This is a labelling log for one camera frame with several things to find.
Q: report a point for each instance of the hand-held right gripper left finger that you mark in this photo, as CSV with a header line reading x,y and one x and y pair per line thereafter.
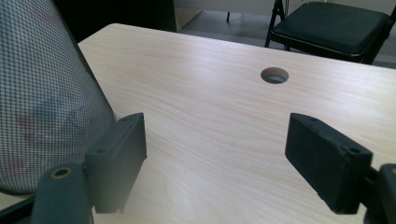
x,y
115,161

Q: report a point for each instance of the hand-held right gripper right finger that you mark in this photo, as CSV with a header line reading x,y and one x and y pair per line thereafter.
x,y
330,165

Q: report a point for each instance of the clear plastic bottle red label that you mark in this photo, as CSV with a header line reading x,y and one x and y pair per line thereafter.
x,y
29,127

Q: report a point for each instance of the metal mesh trash can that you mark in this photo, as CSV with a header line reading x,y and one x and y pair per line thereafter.
x,y
46,77

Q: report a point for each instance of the black folding chair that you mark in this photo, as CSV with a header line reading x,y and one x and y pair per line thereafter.
x,y
333,28

